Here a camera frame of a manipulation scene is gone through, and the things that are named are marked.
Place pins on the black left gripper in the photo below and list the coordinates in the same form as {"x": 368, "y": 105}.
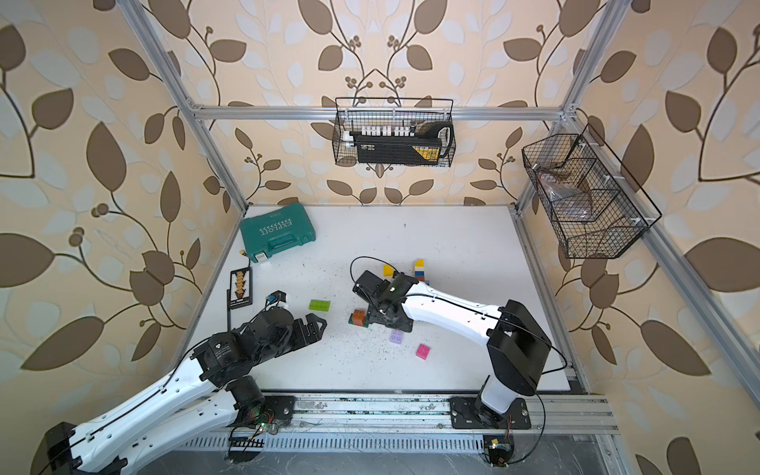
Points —
{"x": 300, "y": 329}

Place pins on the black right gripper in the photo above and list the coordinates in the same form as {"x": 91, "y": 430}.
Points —
{"x": 373, "y": 315}

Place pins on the lime green long lego brick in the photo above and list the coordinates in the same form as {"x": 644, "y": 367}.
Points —
{"x": 319, "y": 306}

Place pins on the orange lego brick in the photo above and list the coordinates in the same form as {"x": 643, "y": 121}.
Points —
{"x": 359, "y": 317}

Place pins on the pink lego brick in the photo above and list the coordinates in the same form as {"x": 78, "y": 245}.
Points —
{"x": 423, "y": 351}

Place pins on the dark green long lego brick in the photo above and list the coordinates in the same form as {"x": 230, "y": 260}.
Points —
{"x": 357, "y": 322}

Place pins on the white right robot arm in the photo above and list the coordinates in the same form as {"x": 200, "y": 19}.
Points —
{"x": 517, "y": 346}

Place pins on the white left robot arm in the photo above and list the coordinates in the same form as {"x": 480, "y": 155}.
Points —
{"x": 212, "y": 388}

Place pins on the black parallel charging board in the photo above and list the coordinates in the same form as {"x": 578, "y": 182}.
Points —
{"x": 240, "y": 288}

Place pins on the green plastic tool case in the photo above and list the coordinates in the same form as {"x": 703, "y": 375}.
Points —
{"x": 268, "y": 235}

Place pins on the black battery charger in basket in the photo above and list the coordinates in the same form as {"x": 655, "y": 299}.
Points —
{"x": 425, "y": 144}

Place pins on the plastic bag in basket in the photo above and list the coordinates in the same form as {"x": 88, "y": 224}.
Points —
{"x": 563, "y": 197}

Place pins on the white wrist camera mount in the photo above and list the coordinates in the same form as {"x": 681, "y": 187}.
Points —
{"x": 276, "y": 299}

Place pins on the red black cable yellow plug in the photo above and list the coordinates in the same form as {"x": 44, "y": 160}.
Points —
{"x": 244, "y": 254}

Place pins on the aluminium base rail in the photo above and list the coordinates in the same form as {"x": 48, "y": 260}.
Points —
{"x": 374, "y": 422}

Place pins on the black wire basket back wall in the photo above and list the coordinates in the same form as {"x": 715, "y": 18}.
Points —
{"x": 392, "y": 111}

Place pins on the black wire basket wall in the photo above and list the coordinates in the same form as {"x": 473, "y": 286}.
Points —
{"x": 622, "y": 211}
{"x": 392, "y": 111}

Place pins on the black wire basket right wall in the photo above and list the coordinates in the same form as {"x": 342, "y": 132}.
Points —
{"x": 622, "y": 211}

